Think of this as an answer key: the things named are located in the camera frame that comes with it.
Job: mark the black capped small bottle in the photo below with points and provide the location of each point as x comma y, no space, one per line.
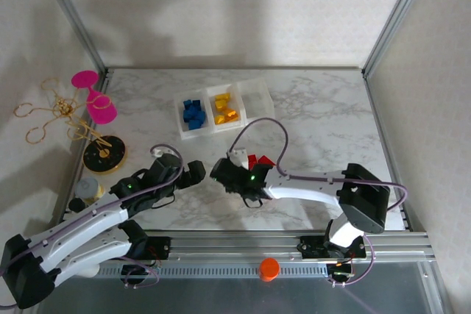
75,205

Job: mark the clear white plastic bin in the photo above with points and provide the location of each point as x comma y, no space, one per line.
228,128
197,134
259,117

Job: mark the blue L-shaped lego brick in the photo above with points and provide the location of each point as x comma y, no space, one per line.
190,113

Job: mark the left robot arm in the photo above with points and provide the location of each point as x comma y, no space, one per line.
84,224

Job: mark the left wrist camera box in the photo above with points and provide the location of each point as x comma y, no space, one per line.
159,152

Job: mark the pink plastic wine glass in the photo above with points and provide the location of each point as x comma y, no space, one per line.
100,110

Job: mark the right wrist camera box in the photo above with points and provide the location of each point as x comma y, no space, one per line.
240,156

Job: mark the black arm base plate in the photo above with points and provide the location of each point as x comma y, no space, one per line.
312,248
162,248

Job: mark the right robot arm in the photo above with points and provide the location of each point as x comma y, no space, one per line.
364,200

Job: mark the red lego brick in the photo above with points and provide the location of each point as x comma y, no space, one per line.
265,162
252,161

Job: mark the aluminium frame post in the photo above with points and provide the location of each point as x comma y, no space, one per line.
74,16
397,16

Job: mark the white bottle green cap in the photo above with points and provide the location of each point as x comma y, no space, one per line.
90,272

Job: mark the small controller board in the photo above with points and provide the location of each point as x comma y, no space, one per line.
138,273
340,271

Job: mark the orange cap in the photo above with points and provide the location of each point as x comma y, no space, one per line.
268,269

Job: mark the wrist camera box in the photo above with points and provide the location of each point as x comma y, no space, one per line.
159,152
240,156

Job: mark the aluminium mounting rail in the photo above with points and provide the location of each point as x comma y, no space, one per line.
235,246

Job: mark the yellow curved lego brick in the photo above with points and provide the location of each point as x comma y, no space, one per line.
220,120
231,112

